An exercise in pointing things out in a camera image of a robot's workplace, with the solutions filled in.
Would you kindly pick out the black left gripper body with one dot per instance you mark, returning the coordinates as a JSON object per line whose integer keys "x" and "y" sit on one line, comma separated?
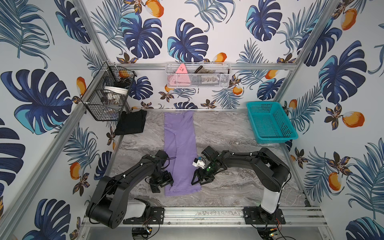
{"x": 160, "y": 181}

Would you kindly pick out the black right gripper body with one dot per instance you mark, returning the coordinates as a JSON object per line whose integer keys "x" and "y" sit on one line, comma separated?
{"x": 207, "y": 172}

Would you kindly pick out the purple t-shirt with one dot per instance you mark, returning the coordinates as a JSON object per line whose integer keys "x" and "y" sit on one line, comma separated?
{"x": 180, "y": 145}

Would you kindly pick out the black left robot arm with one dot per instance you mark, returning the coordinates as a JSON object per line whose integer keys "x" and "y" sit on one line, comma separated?
{"x": 109, "y": 203}

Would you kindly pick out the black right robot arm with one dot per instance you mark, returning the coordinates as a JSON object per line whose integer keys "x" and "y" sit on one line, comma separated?
{"x": 272, "y": 172}

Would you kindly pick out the folded black t-shirt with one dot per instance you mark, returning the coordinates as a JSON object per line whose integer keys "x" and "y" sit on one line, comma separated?
{"x": 131, "y": 123}

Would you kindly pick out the teal plastic basket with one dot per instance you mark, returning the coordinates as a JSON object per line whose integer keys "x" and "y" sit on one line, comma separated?
{"x": 270, "y": 123}

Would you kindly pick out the white bowl in basket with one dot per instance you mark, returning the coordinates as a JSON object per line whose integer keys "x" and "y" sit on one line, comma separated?
{"x": 116, "y": 90}

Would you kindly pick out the pink triangular item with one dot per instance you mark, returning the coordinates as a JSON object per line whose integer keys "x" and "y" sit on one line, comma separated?
{"x": 179, "y": 77}

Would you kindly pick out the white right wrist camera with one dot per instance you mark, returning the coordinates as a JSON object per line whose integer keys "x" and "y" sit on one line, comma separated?
{"x": 199, "y": 163}

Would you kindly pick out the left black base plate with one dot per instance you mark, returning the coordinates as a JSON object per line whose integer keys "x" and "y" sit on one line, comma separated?
{"x": 152, "y": 215}

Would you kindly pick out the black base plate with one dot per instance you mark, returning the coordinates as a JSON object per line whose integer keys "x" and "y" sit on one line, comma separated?
{"x": 258, "y": 216}
{"x": 152, "y": 215}

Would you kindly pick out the aluminium front rail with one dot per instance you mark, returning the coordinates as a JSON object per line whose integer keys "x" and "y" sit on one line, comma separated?
{"x": 234, "y": 217}

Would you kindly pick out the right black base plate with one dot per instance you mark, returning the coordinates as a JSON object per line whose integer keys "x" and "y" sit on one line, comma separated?
{"x": 258, "y": 216}

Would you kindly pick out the black wire basket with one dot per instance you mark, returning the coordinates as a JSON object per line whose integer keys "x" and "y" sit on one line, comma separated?
{"x": 103, "y": 105}

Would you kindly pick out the white wire wall basket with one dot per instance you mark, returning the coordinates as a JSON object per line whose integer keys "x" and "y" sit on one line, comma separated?
{"x": 207, "y": 77}

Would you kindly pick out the aluminium frame bar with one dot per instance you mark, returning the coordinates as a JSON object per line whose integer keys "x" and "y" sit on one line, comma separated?
{"x": 234, "y": 66}

